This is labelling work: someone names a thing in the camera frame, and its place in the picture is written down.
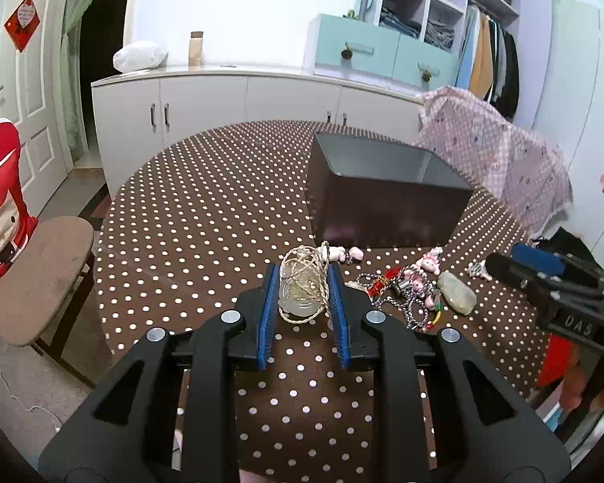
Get pink doll charm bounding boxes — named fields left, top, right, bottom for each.
left=403, top=269, right=428, bottom=297

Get pink rabbit charm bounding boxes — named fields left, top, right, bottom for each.
left=417, top=248, right=444, bottom=277

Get red tassel charm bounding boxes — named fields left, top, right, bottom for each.
left=367, top=269, right=401, bottom=295

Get silver beaded chain necklace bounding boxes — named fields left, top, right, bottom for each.
left=370, top=272, right=436, bottom=334

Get pale carved jade pendant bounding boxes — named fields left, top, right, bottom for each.
left=437, top=270, right=478, bottom=316

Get white panel door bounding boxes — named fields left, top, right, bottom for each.
left=0, top=0, right=79, bottom=215

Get red chair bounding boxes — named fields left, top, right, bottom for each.
left=538, top=334, right=581, bottom=389

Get black storage box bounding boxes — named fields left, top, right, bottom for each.
left=304, top=131, right=475, bottom=248

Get folded blue clothes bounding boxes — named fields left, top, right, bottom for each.
left=381, top=6, right=420, bottom=37

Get colourful beaded bracelet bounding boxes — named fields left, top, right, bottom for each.
left=428, top=297, right=447, bottom=333

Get red chair cover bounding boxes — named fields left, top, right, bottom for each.
left=0, top=118, right=40, bottom=299

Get white low cabinet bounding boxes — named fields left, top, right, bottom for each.
left=91, top=64, right=426, bottom=197

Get red diamond door decoration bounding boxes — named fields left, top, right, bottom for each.
left=4, top=0, right=42, bottom=52

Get dark cloth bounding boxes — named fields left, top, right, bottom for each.
left=531, top=226, right=604, bottom=275

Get beige bottle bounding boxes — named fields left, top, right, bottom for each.
left=188, top=31, right=205, bottom=66

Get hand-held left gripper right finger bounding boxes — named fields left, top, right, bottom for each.
left=327, top=263, right=572, bottom=483

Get clear pendant with beige cord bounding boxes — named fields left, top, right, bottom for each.
left=278, top=241, right=331, bottom=326

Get teal drawer cabinet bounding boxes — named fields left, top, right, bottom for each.
left=302, top=12, right=461, bottom=94

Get folded grey clothes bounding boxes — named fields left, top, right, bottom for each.
left=425, top=20, right=456, bottom=52

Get wooden chair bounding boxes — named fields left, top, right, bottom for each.
left=0, top=215, right=99, bottom=388

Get brown polka dot tablecloth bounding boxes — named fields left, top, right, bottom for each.
left=93, top=120, right=559, bottom=483

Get pink checkered cloth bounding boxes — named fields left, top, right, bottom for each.
left=414, top=85, right=575, bottom=235

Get white pillow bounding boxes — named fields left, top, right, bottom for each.
left=113, top=40, right=169, bottom=74

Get row of hanging clothes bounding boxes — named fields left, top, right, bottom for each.
left=455, top=4, right=521, bottom=118

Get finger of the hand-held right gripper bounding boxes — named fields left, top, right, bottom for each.
left=486, top=253, right=540, bottom=289
left=512, top=243, right=567, bottom=275

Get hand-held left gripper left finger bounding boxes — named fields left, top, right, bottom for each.
left=37, top=263, right=283, bottom=483

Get green curtain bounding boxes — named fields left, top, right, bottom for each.
left=60, top=0, right=132, bottom=154

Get white floor cable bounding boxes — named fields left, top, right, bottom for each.
left=0, top=355, right=62, bottom=433

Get person's right hand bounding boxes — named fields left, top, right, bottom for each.
left=561, top=357, right=604, bottom=411

